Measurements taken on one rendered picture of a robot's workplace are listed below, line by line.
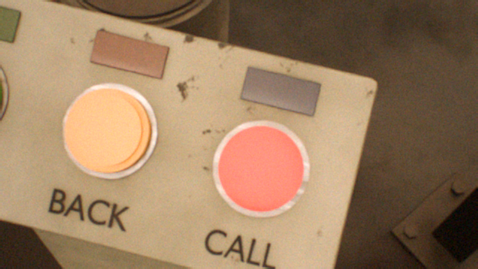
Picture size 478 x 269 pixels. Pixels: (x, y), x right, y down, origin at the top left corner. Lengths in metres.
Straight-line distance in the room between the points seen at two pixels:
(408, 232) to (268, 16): 0.35
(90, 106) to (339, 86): 0.12
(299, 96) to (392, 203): 0.66
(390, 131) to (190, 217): 0.70
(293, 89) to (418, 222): 0.66
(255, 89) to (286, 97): 0.02
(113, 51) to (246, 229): 0.11
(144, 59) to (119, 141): 0.04
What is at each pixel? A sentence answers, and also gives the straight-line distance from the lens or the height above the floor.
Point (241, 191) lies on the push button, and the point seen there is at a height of 0.61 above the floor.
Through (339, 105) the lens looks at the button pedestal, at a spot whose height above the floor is 0.61.
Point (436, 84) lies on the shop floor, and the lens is 1.11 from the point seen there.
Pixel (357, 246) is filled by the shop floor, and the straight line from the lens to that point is 1.00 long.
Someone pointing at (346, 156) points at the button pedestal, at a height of 0.61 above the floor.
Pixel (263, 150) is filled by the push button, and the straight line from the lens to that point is 0.37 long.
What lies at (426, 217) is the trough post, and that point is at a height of 0.01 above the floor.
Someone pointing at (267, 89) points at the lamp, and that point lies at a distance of 0.38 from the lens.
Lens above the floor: 0.96
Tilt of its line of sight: 68 degrees down
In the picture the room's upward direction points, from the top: 6 degrees clockwise
